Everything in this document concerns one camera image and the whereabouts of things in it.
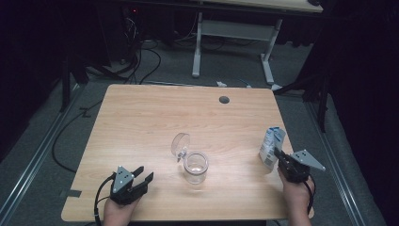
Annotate black computer tower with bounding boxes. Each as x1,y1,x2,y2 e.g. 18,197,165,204
120,6,142,64

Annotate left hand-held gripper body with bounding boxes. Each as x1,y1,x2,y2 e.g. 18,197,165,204
109,165,149,206

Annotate clear glass jar with hinged lid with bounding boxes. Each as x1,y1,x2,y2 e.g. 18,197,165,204
170,132,210,186

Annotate person's left hand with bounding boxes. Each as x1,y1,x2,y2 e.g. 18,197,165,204
103,197,141,226

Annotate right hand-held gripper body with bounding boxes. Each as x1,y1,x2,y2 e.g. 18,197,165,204
278,149,327,184

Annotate long black floor cable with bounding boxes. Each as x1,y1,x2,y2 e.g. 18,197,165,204
51,99,104,174

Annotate metal floor rail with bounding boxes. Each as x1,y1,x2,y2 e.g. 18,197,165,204
305,102,366,226
0,84,83,218

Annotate white and blue packet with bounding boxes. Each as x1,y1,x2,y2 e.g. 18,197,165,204
259,126,287,171

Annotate bundle of black cables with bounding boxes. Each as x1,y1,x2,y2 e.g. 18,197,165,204
123,17,142,84

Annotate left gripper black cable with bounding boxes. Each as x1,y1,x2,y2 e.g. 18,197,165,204
93,173,118,226

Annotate black curtain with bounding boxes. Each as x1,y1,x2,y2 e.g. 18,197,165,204
313,0,399,226
0,0,111,158

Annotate grey tape strip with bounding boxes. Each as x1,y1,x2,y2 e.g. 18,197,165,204
59,189,83,199

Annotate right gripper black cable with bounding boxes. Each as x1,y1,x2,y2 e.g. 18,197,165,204
302,175,317,216

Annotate white frame desk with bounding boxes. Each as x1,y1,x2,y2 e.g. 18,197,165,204
191,0,324,92

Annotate person's right hand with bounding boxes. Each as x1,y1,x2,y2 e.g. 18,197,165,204
277,168,316,218

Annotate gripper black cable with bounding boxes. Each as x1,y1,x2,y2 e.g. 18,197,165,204
302,175,317,216
93,173,118,226

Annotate black metal stand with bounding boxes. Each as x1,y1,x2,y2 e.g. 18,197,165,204
59,53,90,113
276,72,330,133

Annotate looped black floor cable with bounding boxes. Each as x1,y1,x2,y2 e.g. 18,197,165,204
137,46,163,85

